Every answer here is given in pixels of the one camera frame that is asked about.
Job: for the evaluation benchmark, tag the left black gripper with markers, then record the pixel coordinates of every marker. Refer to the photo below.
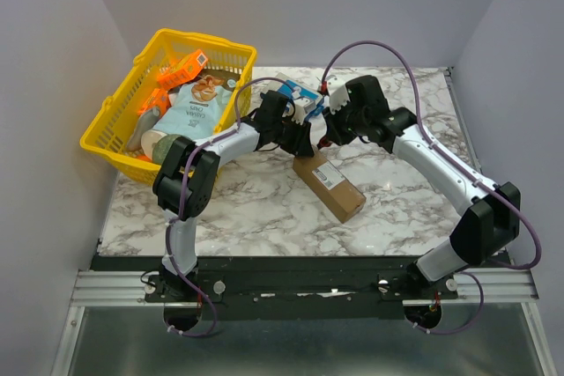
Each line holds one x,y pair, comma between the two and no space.
300,146

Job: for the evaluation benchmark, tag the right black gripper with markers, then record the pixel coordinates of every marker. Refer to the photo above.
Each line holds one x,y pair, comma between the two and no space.
334,128

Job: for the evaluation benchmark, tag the brown cardboard express box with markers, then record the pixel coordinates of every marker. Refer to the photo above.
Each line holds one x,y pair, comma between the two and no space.
332,188

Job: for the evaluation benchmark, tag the red black utility knife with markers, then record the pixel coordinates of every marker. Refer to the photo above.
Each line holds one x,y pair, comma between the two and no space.
323,142

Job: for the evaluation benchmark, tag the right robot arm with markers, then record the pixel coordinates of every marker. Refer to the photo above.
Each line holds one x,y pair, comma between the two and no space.
487,218

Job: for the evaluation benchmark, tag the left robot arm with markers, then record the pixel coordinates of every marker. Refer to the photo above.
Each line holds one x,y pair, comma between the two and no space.
187,176

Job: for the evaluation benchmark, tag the blue razor box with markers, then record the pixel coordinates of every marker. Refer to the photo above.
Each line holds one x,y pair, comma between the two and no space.
287,87

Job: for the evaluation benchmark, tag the orange snack box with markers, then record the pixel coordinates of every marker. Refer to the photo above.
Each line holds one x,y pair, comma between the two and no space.
184,71

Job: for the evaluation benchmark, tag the light blue chips bag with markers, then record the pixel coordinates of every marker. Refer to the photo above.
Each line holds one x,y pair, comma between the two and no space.
199,105

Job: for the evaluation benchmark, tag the green melon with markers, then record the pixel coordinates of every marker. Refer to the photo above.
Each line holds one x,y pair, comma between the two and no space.
162,147

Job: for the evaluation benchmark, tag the orange packet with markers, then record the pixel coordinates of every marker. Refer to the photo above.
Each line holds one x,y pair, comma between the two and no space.
159,98

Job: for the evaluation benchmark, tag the white round jar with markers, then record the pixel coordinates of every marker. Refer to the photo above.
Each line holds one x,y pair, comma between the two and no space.
149,140

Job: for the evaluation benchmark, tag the beige bottle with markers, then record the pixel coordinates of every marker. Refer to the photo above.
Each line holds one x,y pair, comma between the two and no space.
145,122

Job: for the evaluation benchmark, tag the yellow plastic basket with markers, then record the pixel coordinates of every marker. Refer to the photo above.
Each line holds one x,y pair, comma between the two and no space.
113,125

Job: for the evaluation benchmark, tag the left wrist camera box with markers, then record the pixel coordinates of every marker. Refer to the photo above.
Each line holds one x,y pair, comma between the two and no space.
302,106

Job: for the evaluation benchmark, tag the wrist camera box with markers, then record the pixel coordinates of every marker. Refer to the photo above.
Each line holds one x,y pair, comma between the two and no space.
302,106
338,95

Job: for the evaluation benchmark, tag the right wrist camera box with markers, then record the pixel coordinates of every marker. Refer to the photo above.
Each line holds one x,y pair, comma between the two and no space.
338,95

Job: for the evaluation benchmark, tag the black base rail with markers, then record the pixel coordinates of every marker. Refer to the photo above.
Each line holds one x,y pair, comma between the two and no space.
252,288

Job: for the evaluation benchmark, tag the aluminium frame rail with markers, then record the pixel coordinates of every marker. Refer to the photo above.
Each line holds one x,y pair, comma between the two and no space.
108,289

